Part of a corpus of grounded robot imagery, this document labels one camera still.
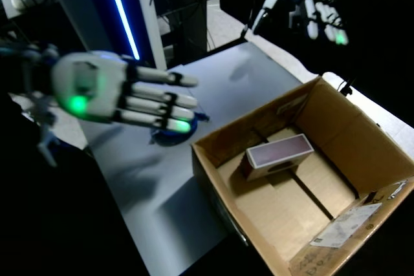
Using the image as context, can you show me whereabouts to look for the blue round object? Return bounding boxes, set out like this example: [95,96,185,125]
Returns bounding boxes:
[149,111,210,147]

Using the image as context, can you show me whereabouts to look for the black wire rack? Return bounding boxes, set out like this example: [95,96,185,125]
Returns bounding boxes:
[150,0,210,52]

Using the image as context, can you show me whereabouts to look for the grey and maroon small box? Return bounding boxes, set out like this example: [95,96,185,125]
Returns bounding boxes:
[241,133,314,182]

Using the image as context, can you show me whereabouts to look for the white column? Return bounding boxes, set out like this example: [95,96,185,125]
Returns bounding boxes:
[132,0,169,70]

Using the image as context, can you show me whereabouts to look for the printed cardboard box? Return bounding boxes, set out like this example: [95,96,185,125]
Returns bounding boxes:
[190,74,414,276]

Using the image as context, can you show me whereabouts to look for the blue light strip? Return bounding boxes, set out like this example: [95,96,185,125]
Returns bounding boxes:
[105,0,141,61]

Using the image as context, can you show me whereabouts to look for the dark blue cabinet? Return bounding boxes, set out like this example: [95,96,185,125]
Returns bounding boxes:
[40,0,156,63]

